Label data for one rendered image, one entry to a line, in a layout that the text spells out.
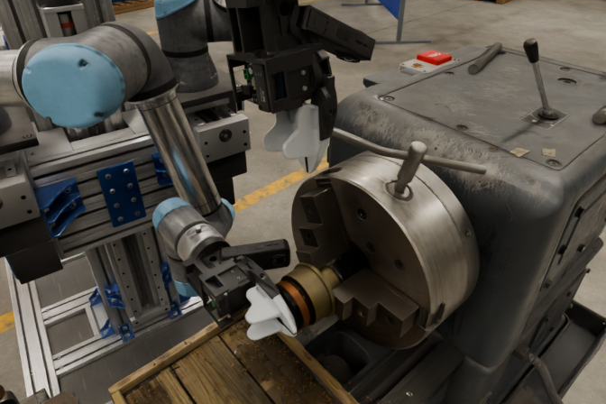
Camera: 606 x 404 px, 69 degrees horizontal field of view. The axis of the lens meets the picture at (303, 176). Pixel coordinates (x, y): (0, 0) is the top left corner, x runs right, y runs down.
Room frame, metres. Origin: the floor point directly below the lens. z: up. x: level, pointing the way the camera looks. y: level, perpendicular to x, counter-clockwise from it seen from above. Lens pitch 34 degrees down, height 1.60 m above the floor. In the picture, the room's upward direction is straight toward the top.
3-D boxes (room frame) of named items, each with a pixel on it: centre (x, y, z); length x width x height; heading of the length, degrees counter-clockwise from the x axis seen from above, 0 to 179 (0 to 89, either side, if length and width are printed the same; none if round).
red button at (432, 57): (1.02, -0.31, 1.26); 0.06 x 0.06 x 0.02; 41
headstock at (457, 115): (0.83, -0.41, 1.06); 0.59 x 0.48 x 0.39; 131
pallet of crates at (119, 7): (7.26, 2.86, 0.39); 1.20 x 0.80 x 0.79; 141
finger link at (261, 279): (0.46, 0.07, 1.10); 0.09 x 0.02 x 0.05; 40
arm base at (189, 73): (1.12, 0.30, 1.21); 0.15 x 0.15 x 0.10
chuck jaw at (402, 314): (0.44, -0.12, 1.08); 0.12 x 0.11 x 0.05; 41
